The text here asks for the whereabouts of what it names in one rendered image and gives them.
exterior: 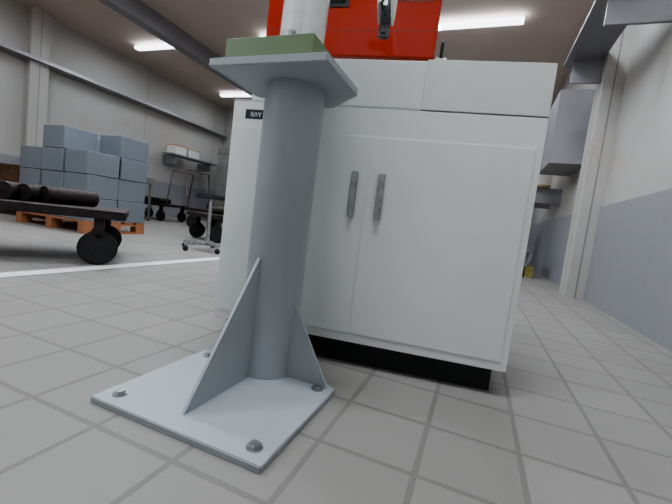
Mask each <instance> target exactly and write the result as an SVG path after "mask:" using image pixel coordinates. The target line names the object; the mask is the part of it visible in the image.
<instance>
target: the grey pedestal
mask: <svg viewBox="0 0 672 504"><path fill-rule="evenodd" d="M209 66H210V67H211V68H213V69H214V70H216V71H218V72H219V73H221V74H222V75H224V76H225V77H227V78H229V79H230V80H232V81H233V82H235V83H236V84H238V85H240V86H241V87H243V88H244V89H246V90H247V91H249V92H250V93H252V94H254V95H255V96H257V97H260V98H264V99H265V101H264V111H263V121H262V130H261V140H260V149H259V159H258V169H257V178H256V188H255V197H254V207H253V216H252V226H251V236H250V245H249V255H248V264H247V274H246V283H245V285H244V287H243V289H242V291H241V293H240V295H239V297H238V299H237V301H236V303H235V305H234V307H233V309H232V311H231V313H230V315H229V317H228V319H227V321H226V323H225V325H224V327H223V329H222V331H221V334H220V336H219V338H218V340H217V342H216V344H215V345H214V347H213V348H212V350H203V351H201V352H198V353H196V354H193V355H191V356H188V357H186V358H183V359H181V360H178V361H176V362H174V363H171V364H169V365H166V366H164V367H161V368H159V369H156V370H154V371H151V372H149V373H146V374H144V375H142V376H139V377H137V378H134V379H132V380H129V381H127V382H124V383H122V384H119V385H117V386H115V387H112V388H110V389H107V390H105V391H102V392H100V393H97V394H95V395H92V396H91V401H90V402H91V403H93V404H96V405H98V406H100V407H103V408H105V409H107V410H110V411H112V412H114V413H117V414H119V415H121V416H124V417H126V418H128V419H131V420H133V421H135V422H138V423H140V424H142V425H145V426H147V427H149V428H152V429H154V430H156V431H159V432H161V433H163V434H166V435H168V436H170V437H173V438H175V439H177V440H180V441H182V442H184V443H187V444H189V445H191V446H194V447H196V448H198V449H201V450H203V451H205V452H208V453H210V454H212V455H215V456H217V457H219V458H222V459H224V460H226V461H229V462H231V463H233V464H236V465H238V466H240V467H243V468H245V469H247V470H250V471H252V472H254V473H257V474H261V473H262V472H263V470H264V469H265V468H266V467H267V466H268V465H269V464H270V463H271V462H272V461H273V460H274V459H275V458H276V456H277V455H278V454H279V453H280V452H281V451H282V450H283V449H284V448H285V447H286V446H287V445H288V444H289V442H290V441H291V440H292V439H293V438H294V437H295V436H296V435H297V434H298V433H299V432H300V431H301V430H302V428H303V427H304V426H305V425H306V424H307V423H308V422H309V421H310V420H311V419H312V418H313V417H314V415H315V414H316V413H317V412H318V411H319V410H320V409H321V408H322V407H323V406H324V405H325V404H326V403H327V401H328V400H329V399H330V398H331V397H332V396H333V395H334V392H335V389H334V388H332V387H331V386H329V385H328V384H327V383H326V381H325V379H324V376H323V373H322V371H321V368H320V365H319V363H318V360H317V357H316V355H315V352H314V349H313V347H312V344H311V341H310V338H309V336H308V333H307V330H306V328H305V325H304V322H303V320H302V317H301V314H300V304H301V296H302V287H303V279H304V271H305V262H306V254H307V245H308V237H309V228H310V220H311V211H312V203H313V194H314V186H315V177H316V169H317V160H318V152H319V143H320V135H321V126H322V118H323V109H324V108H334V107H336V106H338V105H340V104H342V103H344V102H346V101H348V100H350V99H352V98H354V97H356V96H357V93H358V88H357V87H356V86H355V85H354V83H353V82H352V81H351V80H350V78H349V77H348V76H347V75H346V74H345V72H344V71H343V70H342V69H341V67H340V66H339V65H338V64H337V62H336V61H335V60H334V59H333V57H332V56H331V55H330V54H329V52H311V53H293V54H274V55H256V56H238V57H220V58H210V61H209Z"/></svg>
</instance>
